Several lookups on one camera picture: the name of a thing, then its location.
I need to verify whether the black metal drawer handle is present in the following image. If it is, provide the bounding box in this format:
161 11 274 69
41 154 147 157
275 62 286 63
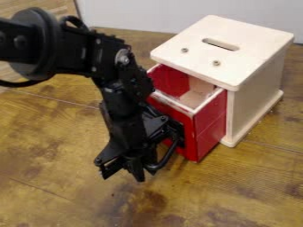
143 124 184 175

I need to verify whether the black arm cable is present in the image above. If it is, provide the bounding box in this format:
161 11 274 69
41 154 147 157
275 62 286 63
0 77 43 89

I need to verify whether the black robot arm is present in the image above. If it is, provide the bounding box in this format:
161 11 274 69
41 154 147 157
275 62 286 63
0 7 175 182

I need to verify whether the white wooden box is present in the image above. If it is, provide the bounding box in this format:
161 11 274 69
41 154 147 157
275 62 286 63
151 15 294 147

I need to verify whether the red drawer front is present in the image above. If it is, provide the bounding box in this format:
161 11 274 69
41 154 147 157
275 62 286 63
148 64 227 162

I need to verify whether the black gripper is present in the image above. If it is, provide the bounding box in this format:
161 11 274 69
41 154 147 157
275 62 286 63
93 102 172 182

